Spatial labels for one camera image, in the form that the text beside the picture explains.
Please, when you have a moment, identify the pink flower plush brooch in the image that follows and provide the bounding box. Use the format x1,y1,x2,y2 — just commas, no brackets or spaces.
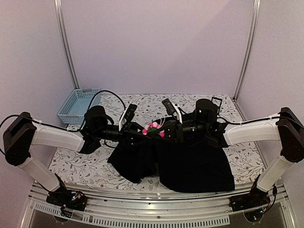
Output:
142,118,165,135

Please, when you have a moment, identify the small black brooch stand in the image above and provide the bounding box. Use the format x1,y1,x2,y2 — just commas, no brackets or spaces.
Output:
211,96,223,113

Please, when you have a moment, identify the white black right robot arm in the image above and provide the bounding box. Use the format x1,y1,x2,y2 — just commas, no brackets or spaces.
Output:
149,99,304,216

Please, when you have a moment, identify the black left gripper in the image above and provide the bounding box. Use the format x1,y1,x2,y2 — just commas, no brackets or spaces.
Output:
95,122,152,150

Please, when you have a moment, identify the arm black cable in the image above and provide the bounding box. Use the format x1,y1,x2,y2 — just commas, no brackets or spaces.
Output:
218,114,283,126
0,89,126,157

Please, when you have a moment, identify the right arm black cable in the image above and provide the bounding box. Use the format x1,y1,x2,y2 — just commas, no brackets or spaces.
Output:
218,114,283,126

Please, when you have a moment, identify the left aluminium frame post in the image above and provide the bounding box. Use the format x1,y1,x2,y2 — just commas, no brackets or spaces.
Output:
54,0,80,89

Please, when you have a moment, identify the black t-shirt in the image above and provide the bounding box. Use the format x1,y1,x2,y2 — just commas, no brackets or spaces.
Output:
108,134,235,193

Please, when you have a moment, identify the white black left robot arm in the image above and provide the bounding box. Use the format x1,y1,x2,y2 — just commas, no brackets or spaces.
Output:
1,104,148,214

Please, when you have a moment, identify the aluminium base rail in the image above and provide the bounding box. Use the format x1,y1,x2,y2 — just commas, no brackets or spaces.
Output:
21,184,297,228

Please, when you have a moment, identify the light blue plastic basket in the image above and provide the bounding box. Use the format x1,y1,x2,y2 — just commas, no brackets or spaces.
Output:
57,88,100,124

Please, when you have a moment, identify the aluminium frame post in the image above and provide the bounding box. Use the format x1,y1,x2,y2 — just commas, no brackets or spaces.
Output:
233,0,261,102
54,0,80,89

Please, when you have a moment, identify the right aluminium frame post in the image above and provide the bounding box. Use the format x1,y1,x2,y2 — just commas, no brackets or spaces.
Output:
233,0,261,102

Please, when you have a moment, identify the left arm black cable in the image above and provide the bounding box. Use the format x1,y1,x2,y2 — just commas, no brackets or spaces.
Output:
0,89,126,157

